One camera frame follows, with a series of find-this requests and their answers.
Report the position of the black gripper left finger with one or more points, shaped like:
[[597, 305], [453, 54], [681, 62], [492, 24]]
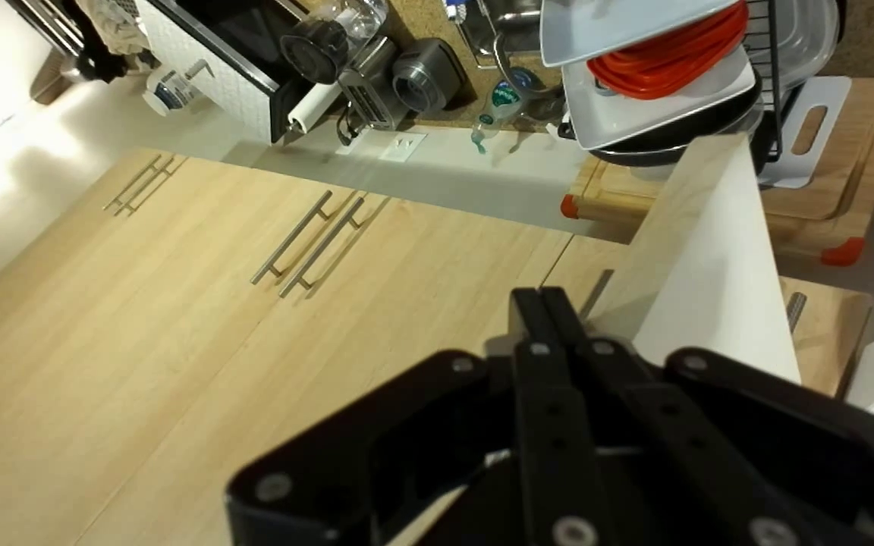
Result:
[[546, 426]]

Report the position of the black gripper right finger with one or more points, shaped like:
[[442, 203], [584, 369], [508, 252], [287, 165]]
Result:
[[719, 443]]

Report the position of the black bowl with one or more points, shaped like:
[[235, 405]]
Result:
[[698, 139]]

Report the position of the white square plate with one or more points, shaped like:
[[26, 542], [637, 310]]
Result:
[[658, 110], [608, 24]]

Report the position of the white plastic cutting board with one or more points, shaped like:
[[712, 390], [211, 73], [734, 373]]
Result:
[[834, 95]]

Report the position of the grey plastic cup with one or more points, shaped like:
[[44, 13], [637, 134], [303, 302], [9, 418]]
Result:
[[422, 79]]

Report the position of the orange red bowl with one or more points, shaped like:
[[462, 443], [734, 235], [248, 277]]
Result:
[[681, 56]]

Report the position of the clear plastic container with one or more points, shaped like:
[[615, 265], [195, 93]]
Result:
[[805, 36]]

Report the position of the black lidded glass jar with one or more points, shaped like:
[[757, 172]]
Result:
[[315, 50]]

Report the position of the black white toaster oven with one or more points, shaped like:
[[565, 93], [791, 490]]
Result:
[[225, 50]]

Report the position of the white wall outlet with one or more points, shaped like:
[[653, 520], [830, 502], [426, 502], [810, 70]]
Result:
[[402, 146]]

